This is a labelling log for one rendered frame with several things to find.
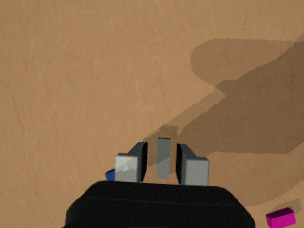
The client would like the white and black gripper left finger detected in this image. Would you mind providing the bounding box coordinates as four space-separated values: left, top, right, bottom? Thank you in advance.
115 142 148 183

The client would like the small magenta block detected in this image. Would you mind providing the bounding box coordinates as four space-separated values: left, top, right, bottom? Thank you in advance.
266 207 296 228

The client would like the grey rod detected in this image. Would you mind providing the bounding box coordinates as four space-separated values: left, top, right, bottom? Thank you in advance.
156 138 171 179

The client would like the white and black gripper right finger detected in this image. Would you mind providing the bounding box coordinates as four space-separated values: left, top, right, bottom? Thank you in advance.
176 144 209 186

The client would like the small blue cube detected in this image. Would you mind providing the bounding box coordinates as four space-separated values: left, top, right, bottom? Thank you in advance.
105 169 115 181

